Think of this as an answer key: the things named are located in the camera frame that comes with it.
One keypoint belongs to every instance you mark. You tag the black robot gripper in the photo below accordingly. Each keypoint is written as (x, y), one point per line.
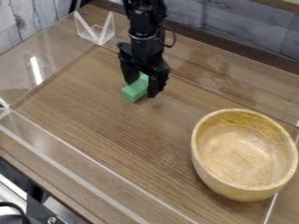
(142, 54)

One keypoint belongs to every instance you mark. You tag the green rectangular block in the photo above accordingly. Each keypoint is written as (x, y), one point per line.
(135, 91)

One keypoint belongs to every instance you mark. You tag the light wooden bowl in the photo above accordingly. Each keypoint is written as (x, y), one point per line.
(244, 154)

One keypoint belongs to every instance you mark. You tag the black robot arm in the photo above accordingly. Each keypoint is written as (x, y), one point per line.
(146, 15)

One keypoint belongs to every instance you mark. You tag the clear acrylic corner bracket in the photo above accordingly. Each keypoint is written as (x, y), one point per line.
(97, 34)

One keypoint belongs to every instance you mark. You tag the clear acrylic enclosure wall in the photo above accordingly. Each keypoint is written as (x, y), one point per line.
(114, 158)

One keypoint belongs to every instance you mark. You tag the black metal table bracket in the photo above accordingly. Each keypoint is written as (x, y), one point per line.
(39, 214)

